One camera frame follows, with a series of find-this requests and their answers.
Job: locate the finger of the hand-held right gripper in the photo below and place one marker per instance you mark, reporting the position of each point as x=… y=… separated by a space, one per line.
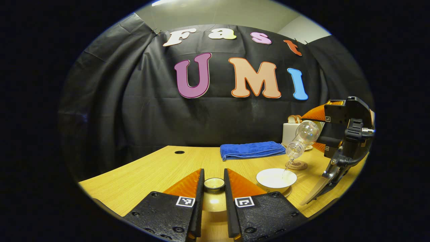
x=336 y=114
x=331 y=143

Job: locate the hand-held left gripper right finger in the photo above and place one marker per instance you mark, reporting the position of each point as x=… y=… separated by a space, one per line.
x=229 y=201

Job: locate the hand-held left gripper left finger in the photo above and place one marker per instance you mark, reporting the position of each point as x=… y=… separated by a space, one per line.
x=198 y=201

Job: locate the cream teacup lid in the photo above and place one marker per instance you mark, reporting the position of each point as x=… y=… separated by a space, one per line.
x=214 y=201

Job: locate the clear water bottle orange label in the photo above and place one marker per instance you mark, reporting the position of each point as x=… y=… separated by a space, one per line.
x=307 y=132

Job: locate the round brown coaster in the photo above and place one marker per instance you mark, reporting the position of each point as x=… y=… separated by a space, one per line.
x=299 y=165

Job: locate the cream white teacup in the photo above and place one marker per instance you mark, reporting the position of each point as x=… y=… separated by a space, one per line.
x=273 y=179

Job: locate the toast slice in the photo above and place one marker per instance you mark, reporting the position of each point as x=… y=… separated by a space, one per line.
x=299 y=118
x=291 y=119

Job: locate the white toaster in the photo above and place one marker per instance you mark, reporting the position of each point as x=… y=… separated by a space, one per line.
x=288 y=134

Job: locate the folded blue towel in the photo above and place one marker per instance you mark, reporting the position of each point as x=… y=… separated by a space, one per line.
x=252 y=150

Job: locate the black backdrop cloth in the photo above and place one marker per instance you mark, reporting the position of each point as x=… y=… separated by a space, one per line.
x=117 y=111

